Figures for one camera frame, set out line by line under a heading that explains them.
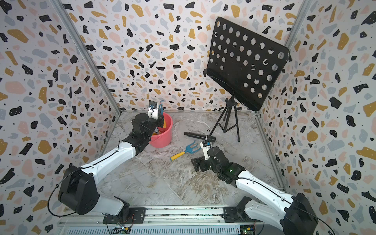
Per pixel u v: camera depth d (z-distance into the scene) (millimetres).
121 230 712
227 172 577
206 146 697
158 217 750
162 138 847
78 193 414
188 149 1003
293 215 395
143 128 555
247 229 716
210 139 1025
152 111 662
